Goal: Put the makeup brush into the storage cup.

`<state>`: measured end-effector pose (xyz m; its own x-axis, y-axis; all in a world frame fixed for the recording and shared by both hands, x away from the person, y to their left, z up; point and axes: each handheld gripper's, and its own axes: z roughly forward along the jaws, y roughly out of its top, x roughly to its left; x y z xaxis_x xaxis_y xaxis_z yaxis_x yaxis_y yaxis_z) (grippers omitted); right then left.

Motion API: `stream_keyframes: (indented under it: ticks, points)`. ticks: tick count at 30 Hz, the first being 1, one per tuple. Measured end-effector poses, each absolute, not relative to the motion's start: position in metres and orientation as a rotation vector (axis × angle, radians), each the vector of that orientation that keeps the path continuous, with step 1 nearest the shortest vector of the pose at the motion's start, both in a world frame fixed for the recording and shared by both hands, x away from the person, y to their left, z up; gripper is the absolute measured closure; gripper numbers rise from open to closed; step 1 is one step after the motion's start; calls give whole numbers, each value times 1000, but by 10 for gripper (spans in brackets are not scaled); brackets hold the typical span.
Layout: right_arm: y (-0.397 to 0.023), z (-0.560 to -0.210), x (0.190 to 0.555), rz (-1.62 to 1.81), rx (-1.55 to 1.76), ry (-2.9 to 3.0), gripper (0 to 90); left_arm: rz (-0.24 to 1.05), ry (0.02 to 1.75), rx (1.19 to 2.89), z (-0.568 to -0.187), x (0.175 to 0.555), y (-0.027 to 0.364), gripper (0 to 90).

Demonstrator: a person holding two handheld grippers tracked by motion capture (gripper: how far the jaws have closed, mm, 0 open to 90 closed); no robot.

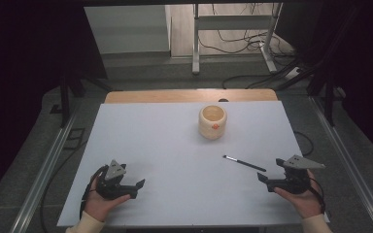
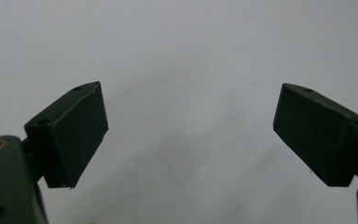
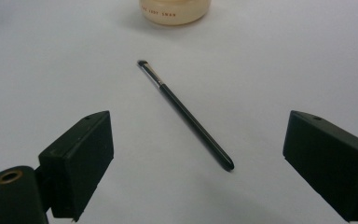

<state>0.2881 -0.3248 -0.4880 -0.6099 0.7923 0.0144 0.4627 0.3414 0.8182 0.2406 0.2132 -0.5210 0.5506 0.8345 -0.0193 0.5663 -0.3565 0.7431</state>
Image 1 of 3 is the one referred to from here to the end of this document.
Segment white table sheet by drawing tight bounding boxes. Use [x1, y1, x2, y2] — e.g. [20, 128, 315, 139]
[56, 100, 331, 228]

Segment wooden table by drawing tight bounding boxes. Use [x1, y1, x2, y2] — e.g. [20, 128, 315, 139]
[104, 88, 279, 105]

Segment black floor cables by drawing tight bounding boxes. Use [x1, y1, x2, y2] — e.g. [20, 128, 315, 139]
[197, 3, 305, 90]

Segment white partition panel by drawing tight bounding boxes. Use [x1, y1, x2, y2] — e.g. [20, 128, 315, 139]
[84, 4, 172, 55]

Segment cream cup with orange mark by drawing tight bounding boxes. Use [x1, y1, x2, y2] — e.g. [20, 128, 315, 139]
[198, 104, 228, 141]

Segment aluminium rail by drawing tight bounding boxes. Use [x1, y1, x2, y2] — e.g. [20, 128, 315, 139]
[308, 95, 373, 233]
[9, 111, 79, 233]

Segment person's right hand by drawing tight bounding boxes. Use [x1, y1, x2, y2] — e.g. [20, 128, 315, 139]
[273, 170, 325, 219]

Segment black floor bracket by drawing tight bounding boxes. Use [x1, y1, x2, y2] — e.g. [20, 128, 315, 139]
[62, 127, 86, 150]

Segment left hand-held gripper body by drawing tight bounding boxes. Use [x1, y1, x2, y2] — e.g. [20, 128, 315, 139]
[95, 159, 137, 200]

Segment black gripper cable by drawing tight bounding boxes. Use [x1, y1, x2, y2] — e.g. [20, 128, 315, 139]
[308, 176, 327, 216]
[79, 164, 110, 221]

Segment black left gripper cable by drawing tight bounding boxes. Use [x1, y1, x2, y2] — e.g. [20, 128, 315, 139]
[79, 164, 110, 221]

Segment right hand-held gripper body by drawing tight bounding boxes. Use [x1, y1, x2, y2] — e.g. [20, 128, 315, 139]
[271, 154, 326, 195]

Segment black cable beside table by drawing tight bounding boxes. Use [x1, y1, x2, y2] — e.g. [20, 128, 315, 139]
[292, 130, 315, 157]

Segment black pen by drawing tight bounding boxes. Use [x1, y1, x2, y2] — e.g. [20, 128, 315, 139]
[222, 154, 268, 173]

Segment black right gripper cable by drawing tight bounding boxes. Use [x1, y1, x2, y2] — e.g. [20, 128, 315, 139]
[308, 176, 327, 216]

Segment person's left hand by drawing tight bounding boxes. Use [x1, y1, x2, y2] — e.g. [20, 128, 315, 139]
[84, 174, 132, 223]

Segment black curtain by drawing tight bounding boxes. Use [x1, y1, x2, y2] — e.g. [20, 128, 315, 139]
[275, 0, 373, 168]
[0, 0, 108, 208]

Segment white power strip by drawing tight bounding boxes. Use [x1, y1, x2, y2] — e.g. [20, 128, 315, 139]
[284, 66, 303, 82]

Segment white metal desk frame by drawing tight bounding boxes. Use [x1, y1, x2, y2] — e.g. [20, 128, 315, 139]
[191, 3, 284, 76]

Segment black cable on floor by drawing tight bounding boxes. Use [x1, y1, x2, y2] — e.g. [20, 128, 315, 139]
[39, 140, 88, 233]

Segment black metal stand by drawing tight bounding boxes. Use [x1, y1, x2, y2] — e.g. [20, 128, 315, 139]
[305, 69, 348, 127]
[49, 69, 114, 128]

